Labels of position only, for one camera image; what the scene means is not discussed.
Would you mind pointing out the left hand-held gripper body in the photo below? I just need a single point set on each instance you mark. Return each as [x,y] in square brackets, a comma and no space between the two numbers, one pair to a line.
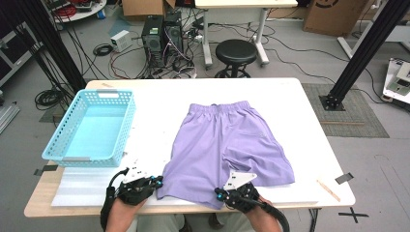
[133,193]

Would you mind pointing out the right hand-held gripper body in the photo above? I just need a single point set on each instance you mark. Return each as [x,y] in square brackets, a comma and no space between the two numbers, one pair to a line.
[241,196]

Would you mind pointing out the purple shorts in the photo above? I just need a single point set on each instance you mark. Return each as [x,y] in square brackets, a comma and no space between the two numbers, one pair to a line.
[212,148]

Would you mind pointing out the light blue plastic basket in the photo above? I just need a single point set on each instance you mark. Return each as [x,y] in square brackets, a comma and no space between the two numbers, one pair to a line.
[96,132]

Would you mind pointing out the person's left hand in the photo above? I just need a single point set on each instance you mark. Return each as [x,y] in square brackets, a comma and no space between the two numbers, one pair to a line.
[124,216]

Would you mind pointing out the person's right hand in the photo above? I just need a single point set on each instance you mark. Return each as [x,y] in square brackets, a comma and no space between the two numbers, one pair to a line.
[259,222]

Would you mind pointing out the person's grey trousers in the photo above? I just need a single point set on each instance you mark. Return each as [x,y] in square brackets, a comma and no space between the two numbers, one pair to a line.
[161,224]

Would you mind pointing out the wooden stick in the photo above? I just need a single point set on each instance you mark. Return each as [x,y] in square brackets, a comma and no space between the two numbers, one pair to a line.
[328,191]

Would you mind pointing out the black tape piece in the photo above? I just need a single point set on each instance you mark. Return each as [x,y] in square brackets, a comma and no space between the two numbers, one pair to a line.
[344,178]
[48,168]

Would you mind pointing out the black tape cross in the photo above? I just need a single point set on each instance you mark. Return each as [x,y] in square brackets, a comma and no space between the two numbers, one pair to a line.
[353,214]

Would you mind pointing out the black round stool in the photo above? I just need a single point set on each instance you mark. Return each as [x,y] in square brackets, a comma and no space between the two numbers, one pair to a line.
[237,53]

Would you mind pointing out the black computer tower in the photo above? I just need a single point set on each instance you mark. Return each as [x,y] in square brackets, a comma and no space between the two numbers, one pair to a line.
[152,38]
[173,35]

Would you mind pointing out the small white box device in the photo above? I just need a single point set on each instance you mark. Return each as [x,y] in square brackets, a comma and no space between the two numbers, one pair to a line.
[121,41]

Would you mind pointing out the grey floor mat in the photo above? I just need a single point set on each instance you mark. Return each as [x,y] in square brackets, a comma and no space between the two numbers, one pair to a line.
[354,109]

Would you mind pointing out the metal profile bars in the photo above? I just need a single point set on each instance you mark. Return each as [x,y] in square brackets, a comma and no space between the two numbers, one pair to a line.
[6,117]

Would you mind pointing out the round white table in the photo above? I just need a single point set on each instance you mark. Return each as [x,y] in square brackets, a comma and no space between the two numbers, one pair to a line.
[80,14]

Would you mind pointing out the grey shelf unit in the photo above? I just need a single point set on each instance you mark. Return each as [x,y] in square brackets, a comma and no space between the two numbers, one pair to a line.
[13,61]

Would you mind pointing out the white desk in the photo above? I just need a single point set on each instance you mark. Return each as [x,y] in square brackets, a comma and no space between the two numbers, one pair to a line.
[245,3]

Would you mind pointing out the white flat device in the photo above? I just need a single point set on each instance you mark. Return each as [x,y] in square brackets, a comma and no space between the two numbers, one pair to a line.
[398,83]

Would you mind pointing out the large printed cardboard box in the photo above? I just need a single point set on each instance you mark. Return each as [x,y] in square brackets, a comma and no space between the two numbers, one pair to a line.
[335,19]

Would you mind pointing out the black metal frame post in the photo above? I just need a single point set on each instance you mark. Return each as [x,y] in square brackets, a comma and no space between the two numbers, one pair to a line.
[364,48]
[54,42]

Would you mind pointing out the white desk frame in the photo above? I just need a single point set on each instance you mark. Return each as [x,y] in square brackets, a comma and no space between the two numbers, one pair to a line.
[344,45]

